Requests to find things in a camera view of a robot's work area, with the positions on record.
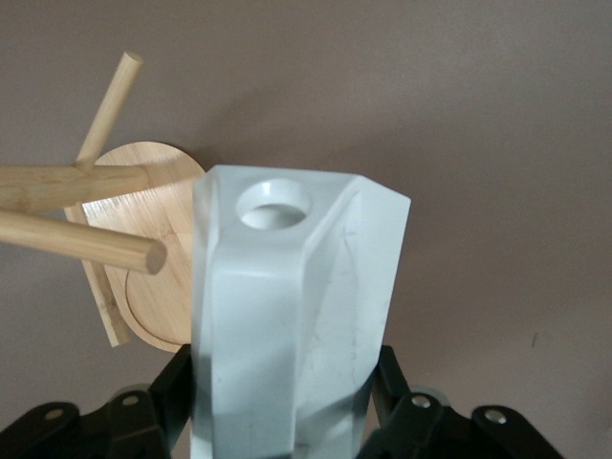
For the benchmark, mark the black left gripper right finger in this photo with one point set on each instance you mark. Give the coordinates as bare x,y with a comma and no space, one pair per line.
421,425

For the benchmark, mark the brown paper table cover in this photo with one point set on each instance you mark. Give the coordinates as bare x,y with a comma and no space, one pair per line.
430,95

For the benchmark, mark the white faceted cup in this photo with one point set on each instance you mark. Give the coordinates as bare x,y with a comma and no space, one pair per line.
287,311

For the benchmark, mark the wooden cup rack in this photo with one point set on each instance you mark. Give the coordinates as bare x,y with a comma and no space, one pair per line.
158,191

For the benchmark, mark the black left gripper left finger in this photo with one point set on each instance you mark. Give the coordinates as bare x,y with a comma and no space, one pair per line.
138,421

